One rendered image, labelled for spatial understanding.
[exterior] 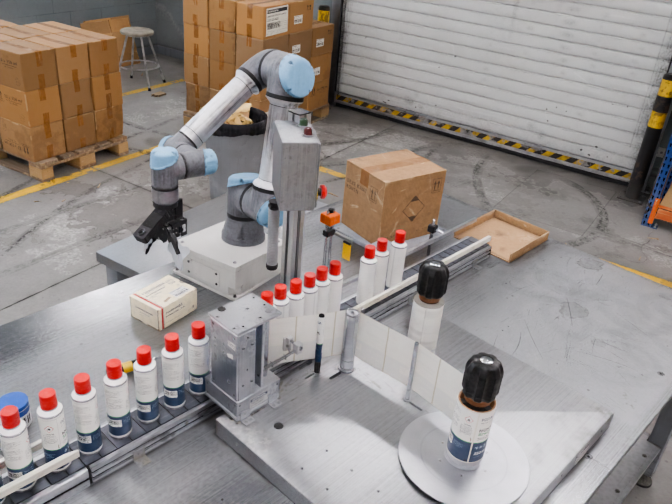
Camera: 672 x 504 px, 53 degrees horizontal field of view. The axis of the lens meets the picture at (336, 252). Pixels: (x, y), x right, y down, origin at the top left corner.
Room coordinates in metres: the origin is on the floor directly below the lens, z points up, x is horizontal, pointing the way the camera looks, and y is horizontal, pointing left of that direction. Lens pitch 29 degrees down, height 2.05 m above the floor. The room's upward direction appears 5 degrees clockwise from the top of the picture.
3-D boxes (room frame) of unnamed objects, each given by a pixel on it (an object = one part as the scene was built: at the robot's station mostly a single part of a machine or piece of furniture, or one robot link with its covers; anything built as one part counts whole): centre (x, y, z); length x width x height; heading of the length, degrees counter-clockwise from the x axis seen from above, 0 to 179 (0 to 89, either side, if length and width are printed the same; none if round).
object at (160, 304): (1.70, 0.51, 0.87); 0.16 x 0.12 x 0.07; 149
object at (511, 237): (2.43, -0.66, 0.85); 0.30 x 0.26 x 0.04; 139
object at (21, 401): (1.19, 0.74, 0.87); 0.07 x 0.07 x 0.07
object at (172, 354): (1.25, 0.36, 0.98); 0.05 x 0.05 x 0.20
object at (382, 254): (1.84, -0.14, 0.98); 0.05 x 0.05 x 0.20
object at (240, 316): (1.30, 0.20, 1.14); 0.14 x 0.11 x 0.01; 139
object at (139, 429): (1.68, -0.01, 0.86); 1.65 x 0.08 x 0.04; 139
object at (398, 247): (1.90, -0.20, 0.98); 0.05 x 0.05 x 0.20
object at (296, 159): (1.65, 0.13, 1.38); 0.17 x 0.10 x 0.19; 14
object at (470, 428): (1.15, -0.34, 1.04); 0.09 x 0.09 x 0.29
